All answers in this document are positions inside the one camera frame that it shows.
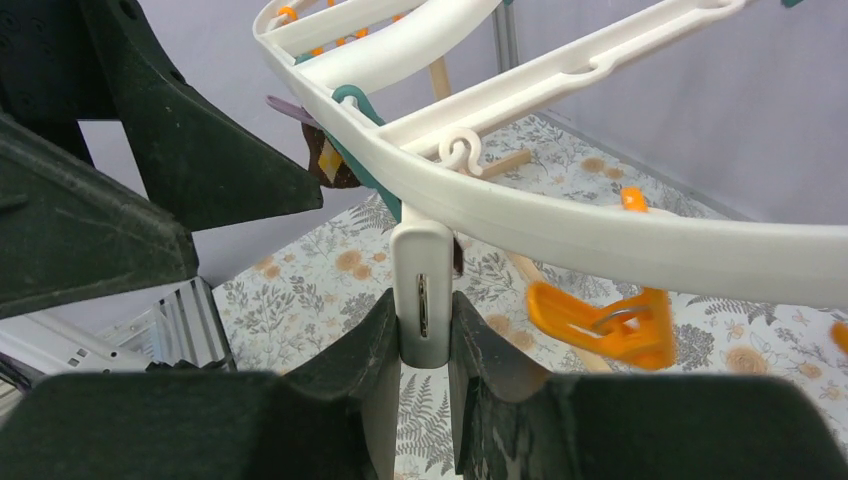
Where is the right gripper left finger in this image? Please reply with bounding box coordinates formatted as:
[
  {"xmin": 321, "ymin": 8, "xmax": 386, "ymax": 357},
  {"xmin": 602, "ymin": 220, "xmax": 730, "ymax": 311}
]
[{"xmin": 1, "ymin": 291, "xmax": 400, "ymax": 479}]

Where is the orange clothespin clip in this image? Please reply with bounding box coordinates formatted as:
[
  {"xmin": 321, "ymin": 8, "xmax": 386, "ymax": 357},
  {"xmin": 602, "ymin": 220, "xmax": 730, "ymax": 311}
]
[{"xmin": 526, "ymin": 282, "xmax": 676, "ymax": 371}]

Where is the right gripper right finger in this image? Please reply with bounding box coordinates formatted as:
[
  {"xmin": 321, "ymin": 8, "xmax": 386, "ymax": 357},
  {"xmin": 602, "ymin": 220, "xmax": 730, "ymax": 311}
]
[{"xmin": 448, "ymin": 292, "xmax": 847, "ymax": 479}]

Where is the white round clip hanger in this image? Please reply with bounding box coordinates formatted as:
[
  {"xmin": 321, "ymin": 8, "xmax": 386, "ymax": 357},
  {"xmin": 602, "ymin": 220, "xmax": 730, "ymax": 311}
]
[{"xmin": 252, "ymin": 1, "xmax": 847, "ymax": 307}]

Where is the brown yellow argyle sock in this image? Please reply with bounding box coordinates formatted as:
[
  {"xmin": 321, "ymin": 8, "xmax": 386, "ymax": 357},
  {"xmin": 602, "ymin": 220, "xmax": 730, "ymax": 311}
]
[{"xmin": 301, "ymin": 123, "xmax": 361, "ymax": 189}]

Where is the floral patterned table mat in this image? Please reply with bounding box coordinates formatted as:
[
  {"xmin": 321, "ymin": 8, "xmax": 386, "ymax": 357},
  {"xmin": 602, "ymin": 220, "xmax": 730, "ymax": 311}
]
[{"xmin": 214, "ymin": 115, "xmax": 847, "ymax": 479}]

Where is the white clothespin clip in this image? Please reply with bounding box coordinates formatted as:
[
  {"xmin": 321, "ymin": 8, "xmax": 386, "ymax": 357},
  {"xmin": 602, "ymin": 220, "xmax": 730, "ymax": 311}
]
[{"xmin": 390, "ymin": 204, "xmax": 454, "ymax": 369}]

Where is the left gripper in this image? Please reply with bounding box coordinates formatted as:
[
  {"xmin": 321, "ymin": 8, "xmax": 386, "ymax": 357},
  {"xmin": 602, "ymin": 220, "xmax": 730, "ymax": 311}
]
[{"xmin": 1, "ymin": 1, "xmax": 323, "ymax": 318}]

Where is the teal clothespin clip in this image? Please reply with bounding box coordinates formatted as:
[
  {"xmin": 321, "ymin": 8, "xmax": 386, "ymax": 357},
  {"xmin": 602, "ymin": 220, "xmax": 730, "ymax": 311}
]
[{"xmin": 319, "ymin": 84, "xmax": 402, "ymax": 223}]

